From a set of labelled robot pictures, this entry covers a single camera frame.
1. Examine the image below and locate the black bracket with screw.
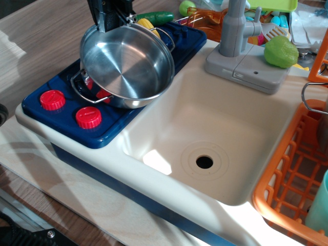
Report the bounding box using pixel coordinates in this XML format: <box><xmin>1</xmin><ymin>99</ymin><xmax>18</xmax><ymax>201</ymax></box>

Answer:
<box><xmin>32</xmin><ymin>228</ymin><xmax>78</xmax><ymax>246</ymax></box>

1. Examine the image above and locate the light green toy pepper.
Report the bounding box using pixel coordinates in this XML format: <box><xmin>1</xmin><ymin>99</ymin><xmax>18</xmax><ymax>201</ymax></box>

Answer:
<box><xmin>264</xmin><ymin>36</ymin><xmax>299</xmax><ymax>69</ymax></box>

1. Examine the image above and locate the cream toy sink unit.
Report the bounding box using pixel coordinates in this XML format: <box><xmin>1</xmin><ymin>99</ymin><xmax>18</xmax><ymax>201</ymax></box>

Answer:
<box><xmin>14</xmin><ymin>38</ymin><xmax>328</xmax><ymax>246</ymax></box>

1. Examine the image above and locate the red left stove knob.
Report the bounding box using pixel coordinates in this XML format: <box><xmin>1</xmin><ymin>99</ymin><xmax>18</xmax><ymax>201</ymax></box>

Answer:
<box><xmin>39</xmin><ymin>90</ymin><xmax>66</xmax><ymax>111</ymax></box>

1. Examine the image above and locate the orange transparent container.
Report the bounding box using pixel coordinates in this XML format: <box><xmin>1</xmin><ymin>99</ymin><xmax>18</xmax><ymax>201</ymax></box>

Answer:
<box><xmin>176</xmin><ymin>7</ymin><xmax>228</xmax><ymax>43</ymax></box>

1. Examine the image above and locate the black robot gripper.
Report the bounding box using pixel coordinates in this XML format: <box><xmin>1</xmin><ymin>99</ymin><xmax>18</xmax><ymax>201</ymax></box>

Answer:
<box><xmin>87</xmin><ymin>0</ymin><xmax>136</xmax><ymax>33</ymax></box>

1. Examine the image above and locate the lime green tray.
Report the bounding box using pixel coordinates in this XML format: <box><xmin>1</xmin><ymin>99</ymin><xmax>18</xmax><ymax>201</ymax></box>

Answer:
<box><xmin>248</xmin><ymin>0</ymin><xmax>298</xmax><ymax>13</ymax></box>

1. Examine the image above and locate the orange dish rack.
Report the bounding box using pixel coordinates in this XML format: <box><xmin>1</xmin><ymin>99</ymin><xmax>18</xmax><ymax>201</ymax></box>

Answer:
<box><xmin>252</xmin><ymin>28</ymin><xmax>328</xmax><ymax>246</ymax></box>

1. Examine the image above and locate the small green toy fruit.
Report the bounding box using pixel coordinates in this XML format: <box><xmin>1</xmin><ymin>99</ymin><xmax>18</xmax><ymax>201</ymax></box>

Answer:
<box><xmin>179</xmin><ymin>0</ymin><xmax>196</xmax><ymax>17</ymax></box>

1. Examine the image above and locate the grey toy faucet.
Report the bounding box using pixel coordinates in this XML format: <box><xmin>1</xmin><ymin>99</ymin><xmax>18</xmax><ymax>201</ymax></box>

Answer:
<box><xmin>205</xmin><ymin>1</ymin><xmax>289</xmax><ymax>94</ymax></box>

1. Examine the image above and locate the red right stove knob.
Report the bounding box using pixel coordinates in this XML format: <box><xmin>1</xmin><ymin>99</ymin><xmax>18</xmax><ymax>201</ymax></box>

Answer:
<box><xmin>75</xmin><ymin>107</ymin><xmax>102</xmax><ymax>129</ymax></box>

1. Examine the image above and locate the green toy cucumber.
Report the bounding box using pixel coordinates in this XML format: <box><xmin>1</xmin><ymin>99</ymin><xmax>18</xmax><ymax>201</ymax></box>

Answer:
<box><xmin>136</xmin><ymin>11</ymin><xmax>174</xmax><ymax>26</ymax></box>

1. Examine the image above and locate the stainless steel pan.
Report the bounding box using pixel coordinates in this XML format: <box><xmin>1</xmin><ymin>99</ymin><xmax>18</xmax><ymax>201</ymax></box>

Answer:
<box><xmin>70</xmin><ymin>24</ymin><xmax>175</xmax><ymax>109</ymax></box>

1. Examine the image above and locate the blue toy stove top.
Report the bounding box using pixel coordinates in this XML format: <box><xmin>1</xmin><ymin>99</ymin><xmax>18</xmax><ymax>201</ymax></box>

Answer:
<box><xmin>22</xmin><ymin>20</ymin><xmax>208</xmax><ymax>149</ymax></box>

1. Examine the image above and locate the yellow toy corn cob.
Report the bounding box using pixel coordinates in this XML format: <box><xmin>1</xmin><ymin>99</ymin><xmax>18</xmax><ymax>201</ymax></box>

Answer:
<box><xmin>137</xmin><ymin>18</ymin><xmax>160</xmax><ymax>38</ymax></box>

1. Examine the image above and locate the teal plastic cup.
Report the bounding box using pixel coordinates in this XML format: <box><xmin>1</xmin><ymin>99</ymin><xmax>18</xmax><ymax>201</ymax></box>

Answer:
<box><xmin>305</xmin><ymin>171</ymin><xmax>328</xmax><ymax>236</ymax></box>

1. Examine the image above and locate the white toy spatula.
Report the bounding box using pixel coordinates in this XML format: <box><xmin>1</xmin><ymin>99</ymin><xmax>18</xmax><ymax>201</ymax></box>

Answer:
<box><xmin>261</xmin><ymin>23</ymin><xmax>290</xmax><ymax>41</ymax></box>

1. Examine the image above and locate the red stove knob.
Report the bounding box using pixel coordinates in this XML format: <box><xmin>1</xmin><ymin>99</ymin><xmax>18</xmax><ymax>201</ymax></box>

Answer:
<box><xmin>75</xmin><ymin>107</ymin><xmax>102</xmax><ymax>129</ymax></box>
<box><xmin>39</xmin><ymin>90</ymin><xmax>66</xmax><ymax>111</ymax></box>

